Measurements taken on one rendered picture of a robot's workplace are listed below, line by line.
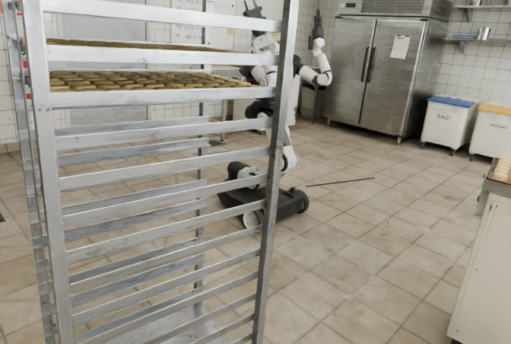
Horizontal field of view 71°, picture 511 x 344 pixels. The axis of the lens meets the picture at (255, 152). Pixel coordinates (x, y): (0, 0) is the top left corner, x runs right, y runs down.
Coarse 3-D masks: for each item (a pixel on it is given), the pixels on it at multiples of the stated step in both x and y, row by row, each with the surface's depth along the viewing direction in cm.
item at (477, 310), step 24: (504, 216) 149; (480, 240) 156; (504, 240) 150; (480, 264) 158; (504, 264) 152; (480, 288) 160; (504, 288) 154; (456, 312) 168; (480, 312) 162; (504, 312) 156; (456, 336) 171; (480, 336) 164; (504, 336) 157
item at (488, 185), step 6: (486, 174) 153; (486, 180) 151; (492, 180) 150; (486, 186) 152; (492, 186) 150; (498, 186) 149; (504, 186) 147; (510, 186) 146; (498, 192) 149; (504, 192) 148; (510, 192) 147
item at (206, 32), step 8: (208, 8) 130; (208, 32) 133; (208, 40) 134; (200, 104) 142; (208, 104) 142; (200, 112) 143; (208, 112) 143; (200, 136) 145; (200, 152) 147; (200, 176) 150; (200, 232) 158; (200, 264) 164; (200, 280) 167; (200, 304) 171
